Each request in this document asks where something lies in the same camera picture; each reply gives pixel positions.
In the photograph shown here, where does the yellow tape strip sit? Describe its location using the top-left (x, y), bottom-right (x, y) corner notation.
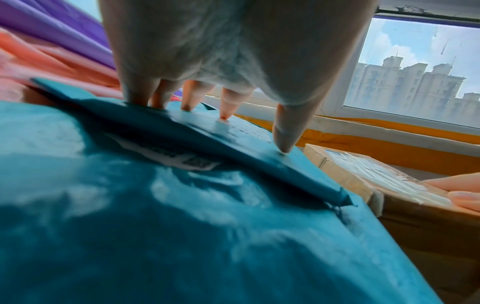
top-left (232, 114), bottom-right (480, 177)

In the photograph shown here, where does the person's right hand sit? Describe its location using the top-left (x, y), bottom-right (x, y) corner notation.
top-left (422, 172), bottom-right (480, 213)

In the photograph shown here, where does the pink plastic package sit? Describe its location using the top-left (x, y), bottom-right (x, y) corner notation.
top-left (0, 28), bottom-right (125, 100)

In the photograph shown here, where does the purple plastic package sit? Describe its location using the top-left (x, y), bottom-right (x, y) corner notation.
top-left (0, 0), bottom-right (118, 71)

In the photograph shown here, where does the white framed window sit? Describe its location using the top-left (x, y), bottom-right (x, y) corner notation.
top-left (204, 0), bottom-right (480, 130)

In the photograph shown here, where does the teal mailer bag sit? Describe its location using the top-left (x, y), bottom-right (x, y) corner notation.
top-left (31, 77), bottom-right (355, 209)
top-left (0, 100), bottom-right (446, 304)

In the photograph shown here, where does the person's left hand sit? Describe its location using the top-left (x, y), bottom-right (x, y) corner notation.
top-left (98, 0), bottom-right (380, 154)

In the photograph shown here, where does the brown cardboard box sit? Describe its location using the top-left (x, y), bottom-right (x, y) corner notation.
top-left (302, 143), bottom-right (480, 304)

